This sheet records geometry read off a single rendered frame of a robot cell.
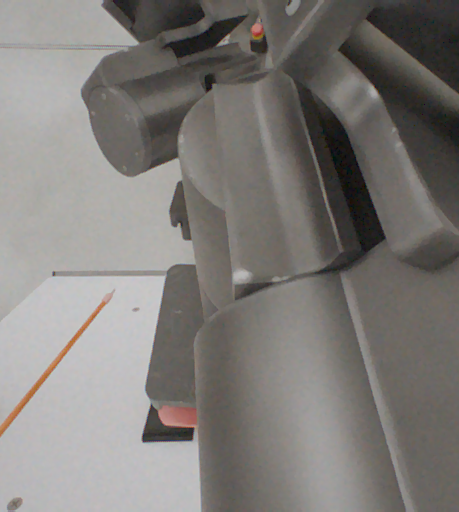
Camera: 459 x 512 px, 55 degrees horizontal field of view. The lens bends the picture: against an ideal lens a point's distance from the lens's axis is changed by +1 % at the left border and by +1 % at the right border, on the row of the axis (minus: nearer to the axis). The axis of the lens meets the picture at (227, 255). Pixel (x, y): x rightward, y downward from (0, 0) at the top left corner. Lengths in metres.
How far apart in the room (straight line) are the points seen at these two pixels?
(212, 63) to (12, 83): 1.94
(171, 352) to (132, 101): 0.15
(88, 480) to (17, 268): 1.49
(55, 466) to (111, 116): 0.26
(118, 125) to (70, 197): 1.52
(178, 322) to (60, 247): 1.56
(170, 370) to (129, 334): 0.31
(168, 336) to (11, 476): 0.23
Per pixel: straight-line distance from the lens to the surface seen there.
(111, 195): 1.73
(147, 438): 0.37
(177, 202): 0.37
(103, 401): 0.42
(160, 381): 0.18
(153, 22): 0.35
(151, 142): 0.27
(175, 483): 0.35
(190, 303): 0.20
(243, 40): 1.62
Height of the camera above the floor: 1.42
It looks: 71 degrees down
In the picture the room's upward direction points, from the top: 31 degrees counter-clockwise
